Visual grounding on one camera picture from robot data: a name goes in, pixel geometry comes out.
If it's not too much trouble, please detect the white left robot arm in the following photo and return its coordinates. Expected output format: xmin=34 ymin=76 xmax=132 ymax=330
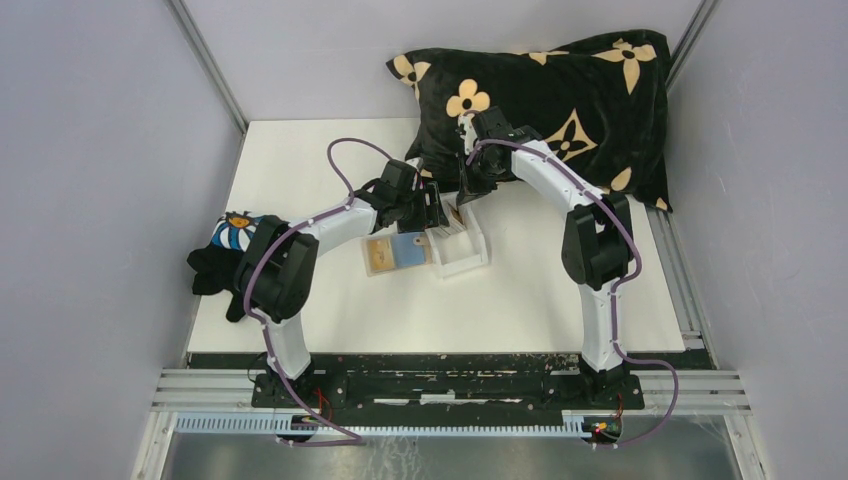
xmin=234 ymin=160 xmax=448 ymax=407

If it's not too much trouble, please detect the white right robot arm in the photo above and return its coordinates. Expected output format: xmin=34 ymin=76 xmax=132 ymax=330
xmin=456 ymin=107 xmax=642 ymax=408

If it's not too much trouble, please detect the beige leather card holder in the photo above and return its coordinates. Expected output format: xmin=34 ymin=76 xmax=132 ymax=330
xmin=361 ymin=232 xmax=433 ymax=276

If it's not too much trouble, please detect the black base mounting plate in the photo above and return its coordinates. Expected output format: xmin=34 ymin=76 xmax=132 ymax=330
xmin=251 ymin=371 xmax=646 ymax=427

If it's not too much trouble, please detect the clear plastic card box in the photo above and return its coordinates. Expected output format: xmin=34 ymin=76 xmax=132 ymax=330
xmin=426 ymin=200 xmax=490 ymax=279

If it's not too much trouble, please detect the stack of cards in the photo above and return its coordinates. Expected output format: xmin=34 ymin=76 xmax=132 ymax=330
xmin=444 ymin=204 xmax=467 ymax=235

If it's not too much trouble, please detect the slotted cable duct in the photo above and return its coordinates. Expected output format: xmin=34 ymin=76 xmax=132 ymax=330
xmin=174 ymin=412 xmax=598 ymax=439

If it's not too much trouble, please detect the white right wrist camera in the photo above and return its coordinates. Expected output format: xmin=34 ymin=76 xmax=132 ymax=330
xmin=458 ymin=115 xmax=477 ymax=156

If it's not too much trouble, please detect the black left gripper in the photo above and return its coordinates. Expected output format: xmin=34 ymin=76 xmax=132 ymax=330
xmin=395 ymin=182 xmax=450 ymax=234

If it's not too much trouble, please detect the black blue flower cloth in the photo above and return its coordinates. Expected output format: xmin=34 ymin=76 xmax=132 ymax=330
xmin=186 ymin=210 xmax=264 ymax=323

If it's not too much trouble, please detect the black floral pillow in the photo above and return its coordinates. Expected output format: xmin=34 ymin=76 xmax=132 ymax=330
xmin=385 ymin=29 xmax=673 ymax=212

